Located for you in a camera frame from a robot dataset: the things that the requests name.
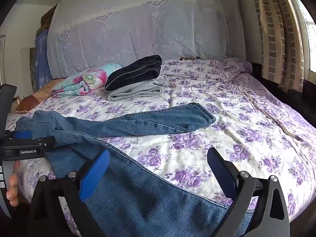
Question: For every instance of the beige checked curtain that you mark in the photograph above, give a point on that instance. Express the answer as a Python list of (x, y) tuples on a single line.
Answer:
[(276, 34)]

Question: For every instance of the purple floral pillow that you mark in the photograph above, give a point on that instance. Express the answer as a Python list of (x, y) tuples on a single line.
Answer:
[(209, 69)]

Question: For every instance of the white lace cover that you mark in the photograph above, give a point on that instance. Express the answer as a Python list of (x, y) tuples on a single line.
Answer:
[(138, 24)]

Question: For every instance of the blue patterned cloth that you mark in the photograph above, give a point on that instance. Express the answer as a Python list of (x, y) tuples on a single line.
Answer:
[(42, 61)]

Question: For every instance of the dark bed frame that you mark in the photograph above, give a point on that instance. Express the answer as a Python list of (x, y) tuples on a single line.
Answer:
[(296, 101)]

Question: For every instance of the person's left hand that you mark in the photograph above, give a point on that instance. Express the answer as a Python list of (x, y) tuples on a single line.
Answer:
[(12, 185)]

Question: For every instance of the folded floral blanket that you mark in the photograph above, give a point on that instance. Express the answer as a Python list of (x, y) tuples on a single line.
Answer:
[(81, 81)]

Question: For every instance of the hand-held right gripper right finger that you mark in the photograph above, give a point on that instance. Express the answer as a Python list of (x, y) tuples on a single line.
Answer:
[(222, 170)]

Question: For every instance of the folded dark navy pants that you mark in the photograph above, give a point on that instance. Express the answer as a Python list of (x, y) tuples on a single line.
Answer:
[(135, 71)]

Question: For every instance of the brown orange quilt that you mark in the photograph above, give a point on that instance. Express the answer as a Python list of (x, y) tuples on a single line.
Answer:
[(37, 96)]

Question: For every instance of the window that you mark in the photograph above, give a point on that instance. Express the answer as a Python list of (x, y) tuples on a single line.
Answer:
[(309, 34)]

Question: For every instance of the wooden furniture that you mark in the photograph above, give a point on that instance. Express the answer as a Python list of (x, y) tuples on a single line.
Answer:
[(47, 17)]

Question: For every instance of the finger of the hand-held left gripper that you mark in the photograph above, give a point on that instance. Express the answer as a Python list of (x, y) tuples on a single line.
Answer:
[(23, 134), (24, 147)]

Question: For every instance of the blue denim jeans pants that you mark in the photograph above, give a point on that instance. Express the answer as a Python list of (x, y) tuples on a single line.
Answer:
[(138, 197)]

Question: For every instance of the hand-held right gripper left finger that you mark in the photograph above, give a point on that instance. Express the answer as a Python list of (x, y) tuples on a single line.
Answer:
[(95, 175)]

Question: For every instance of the purple floral bedsheet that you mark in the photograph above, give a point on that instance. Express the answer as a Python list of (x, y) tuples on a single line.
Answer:
[(222, 118)]

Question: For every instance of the folded grey pants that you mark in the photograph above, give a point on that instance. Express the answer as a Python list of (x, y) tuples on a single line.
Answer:
[(138, 91)]

